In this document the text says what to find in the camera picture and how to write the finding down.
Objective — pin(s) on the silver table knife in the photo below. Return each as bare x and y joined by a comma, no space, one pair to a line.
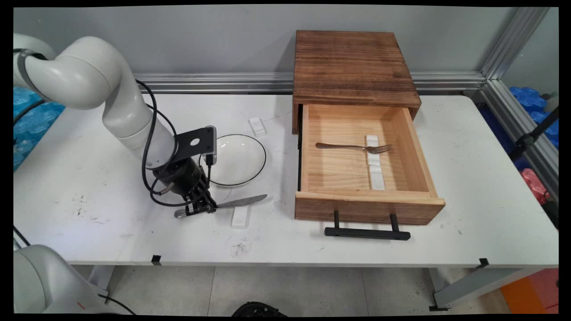
241,201

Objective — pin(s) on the orange box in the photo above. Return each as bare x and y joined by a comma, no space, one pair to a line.
531,294

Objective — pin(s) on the black table edge clip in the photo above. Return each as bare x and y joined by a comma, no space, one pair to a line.
156,260
483,263

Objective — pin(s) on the wrist camera with black bracket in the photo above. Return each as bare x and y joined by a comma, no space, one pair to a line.
205,142

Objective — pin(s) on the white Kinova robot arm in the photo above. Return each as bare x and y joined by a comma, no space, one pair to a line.
89,71

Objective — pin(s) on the white cutlery rest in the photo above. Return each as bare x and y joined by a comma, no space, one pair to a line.
377,180
240,219
257,127
372,139

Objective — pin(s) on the upright aluminium frame post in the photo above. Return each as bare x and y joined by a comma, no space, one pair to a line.
513,44

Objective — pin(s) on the grey table leg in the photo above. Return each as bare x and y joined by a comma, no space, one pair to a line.
482,285
101,278

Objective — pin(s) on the silver fork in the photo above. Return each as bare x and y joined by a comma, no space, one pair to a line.
339,146

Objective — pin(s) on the side aluminium frame rail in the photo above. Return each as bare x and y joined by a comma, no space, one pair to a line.
517,120

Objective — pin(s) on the black stand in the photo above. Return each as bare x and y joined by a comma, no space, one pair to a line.
528,139

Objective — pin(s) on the light wooden drawer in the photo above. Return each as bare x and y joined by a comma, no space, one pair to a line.
366,209

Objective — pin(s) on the horizontal aluminium frame rail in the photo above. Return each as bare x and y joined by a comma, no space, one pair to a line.
200,82

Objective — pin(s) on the white plate with black rim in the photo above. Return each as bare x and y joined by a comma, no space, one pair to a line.
241,160

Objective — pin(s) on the blue plastic bags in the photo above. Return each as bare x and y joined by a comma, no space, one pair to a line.
528,98
31,133

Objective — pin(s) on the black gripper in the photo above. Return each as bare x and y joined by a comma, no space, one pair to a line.
183,176

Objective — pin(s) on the red plastic bag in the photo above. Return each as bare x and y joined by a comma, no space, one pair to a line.
534,185

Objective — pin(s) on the dark wooden drawer cabinet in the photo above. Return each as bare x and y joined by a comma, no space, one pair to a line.
352,62

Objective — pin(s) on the black object on floor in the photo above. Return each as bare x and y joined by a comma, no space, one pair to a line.
258,310

